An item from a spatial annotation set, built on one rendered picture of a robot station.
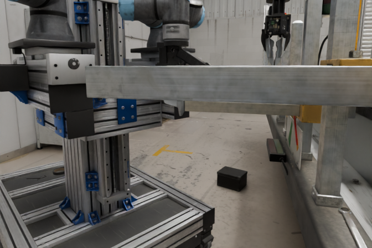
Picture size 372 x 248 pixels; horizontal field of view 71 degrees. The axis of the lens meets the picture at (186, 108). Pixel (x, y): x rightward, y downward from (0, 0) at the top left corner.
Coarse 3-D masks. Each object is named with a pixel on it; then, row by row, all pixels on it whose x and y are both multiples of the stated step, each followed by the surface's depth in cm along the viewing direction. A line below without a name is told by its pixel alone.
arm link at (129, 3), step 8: (120, 0) 71; (128, 0) 70; (136, 0) 70; (144, 0) 70; (152, 0) 70; (120, 8) 71; (128, 8) 71; (136, 8) 70; (144, 8) 70; (152, 8) 70; (128, 16) 72; (136, 16) 72; (144, 16) 72; (152, 16) 72
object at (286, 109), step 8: (192, 104) 74; (200, 104) 74; (208, 104) 73; (216, 104) 73; (224, 104) 72; (232, 104) 72; (240, 104) 71; (248, 104) 71; (256, 104) 70; (264, 104) 70; (272, 104) 69; (280, 104) 69; (288, 104) 68; (224, 112) 73; (232, 112) 72; (240, 112) 72; (248, 112) 71; (256, 112) 70; (264, 112) 70; (272, 112) 70; (280, 112) 69; (288, 112) 69; (296, 112) 68; (352, 112) 65
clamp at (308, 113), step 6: (300, 108) 67; (306, 108) 64; (312, 108) 64; (318, 108) 63; (300, 114) 67; (306, 114) 64; (312, 114) 64; (318, 114) 64; (300, 120) 66; (306, 120) 64; (312, 120) 64; (318, 120) 64
